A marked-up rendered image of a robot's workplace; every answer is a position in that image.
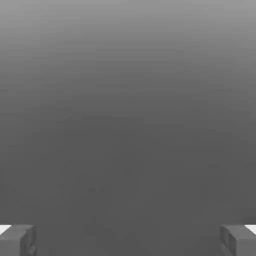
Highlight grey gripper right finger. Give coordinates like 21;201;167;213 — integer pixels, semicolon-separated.
218;224;256;256

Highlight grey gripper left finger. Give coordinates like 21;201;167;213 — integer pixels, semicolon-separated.
0;223;38;256

